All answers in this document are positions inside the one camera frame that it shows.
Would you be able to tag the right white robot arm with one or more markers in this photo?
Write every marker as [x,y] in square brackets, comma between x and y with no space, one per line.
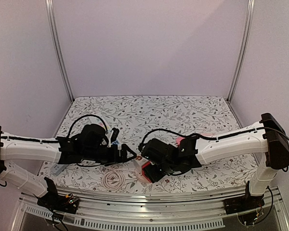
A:
[194,151]

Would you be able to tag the red cube socket adapter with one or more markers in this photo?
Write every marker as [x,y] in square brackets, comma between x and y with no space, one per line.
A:
[147,172]

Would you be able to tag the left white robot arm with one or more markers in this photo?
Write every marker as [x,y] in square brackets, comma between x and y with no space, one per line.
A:
[25,148]

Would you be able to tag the pink cube socket adapter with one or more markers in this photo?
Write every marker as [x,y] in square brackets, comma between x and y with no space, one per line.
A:
[207,134]

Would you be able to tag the right aluminium frame post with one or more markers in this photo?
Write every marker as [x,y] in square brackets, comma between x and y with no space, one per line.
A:
[242,50]

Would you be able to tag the pink round socket base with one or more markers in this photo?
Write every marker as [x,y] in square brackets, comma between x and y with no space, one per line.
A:
[141,177]

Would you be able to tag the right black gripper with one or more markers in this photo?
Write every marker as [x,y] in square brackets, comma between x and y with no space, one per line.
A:
[155,169]

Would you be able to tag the aluminium front rail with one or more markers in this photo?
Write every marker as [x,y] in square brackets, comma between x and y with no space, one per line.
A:
[190,211]

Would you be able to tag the pink plug adapter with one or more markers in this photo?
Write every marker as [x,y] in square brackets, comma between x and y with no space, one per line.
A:
[179,139]

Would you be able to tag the white power strip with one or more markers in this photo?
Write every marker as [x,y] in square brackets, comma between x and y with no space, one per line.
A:
[104,124]

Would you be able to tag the white cartoon cube adapter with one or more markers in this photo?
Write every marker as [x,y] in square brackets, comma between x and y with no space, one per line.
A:
[139,161]

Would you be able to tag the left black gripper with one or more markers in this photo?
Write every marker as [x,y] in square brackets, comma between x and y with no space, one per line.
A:
[115,158]

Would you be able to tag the grey-blue power strip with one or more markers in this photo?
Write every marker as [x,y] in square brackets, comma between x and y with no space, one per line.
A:
[57,169]

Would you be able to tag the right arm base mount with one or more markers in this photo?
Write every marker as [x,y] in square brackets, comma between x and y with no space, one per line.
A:
[243,203]

